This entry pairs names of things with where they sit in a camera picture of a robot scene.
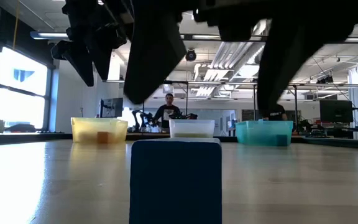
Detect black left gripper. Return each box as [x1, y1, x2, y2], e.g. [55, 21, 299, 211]
[50, 0, 133, 87]

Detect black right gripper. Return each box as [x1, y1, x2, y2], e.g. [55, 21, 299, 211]
[132, 0, 358, 111]

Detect red long rectangular block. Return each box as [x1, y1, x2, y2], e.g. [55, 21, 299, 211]
[97, 131, 110, 144]

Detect blue cylinder block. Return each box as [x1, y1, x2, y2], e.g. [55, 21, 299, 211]
[275, 134, 289, 146]

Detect long ceiling light bar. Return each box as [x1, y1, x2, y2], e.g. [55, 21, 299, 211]
[29, 30, 70, 40]

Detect black computer monitor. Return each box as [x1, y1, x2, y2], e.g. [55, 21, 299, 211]
[99, 97, 124, 118]
[319, 99, 354, 124]

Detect person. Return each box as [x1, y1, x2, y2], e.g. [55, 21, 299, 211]
[154, 93, 181, 129]
[262, 104, 288, 121]

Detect yellow translucent plastic bin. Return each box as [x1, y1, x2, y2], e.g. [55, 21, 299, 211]
[70, 117, 129, 144]

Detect clear plastic bin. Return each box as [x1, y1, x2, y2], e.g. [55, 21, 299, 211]
[168, 119, 216, 139]

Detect large bright window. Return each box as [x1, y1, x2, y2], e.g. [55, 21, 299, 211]
[0, 46, 49, 130]

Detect teal translucent plastic bin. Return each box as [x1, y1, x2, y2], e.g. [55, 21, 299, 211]
[235, 120, 294, 147]

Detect blue long rectangular block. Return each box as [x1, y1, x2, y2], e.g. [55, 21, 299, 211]
[129, 138, 223, 224]

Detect black ceiling camera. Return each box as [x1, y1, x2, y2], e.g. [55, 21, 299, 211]
[185, 49, 198, 62]

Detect silver ventilation duct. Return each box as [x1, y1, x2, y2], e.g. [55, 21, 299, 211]
[194, 18, 272, 97]

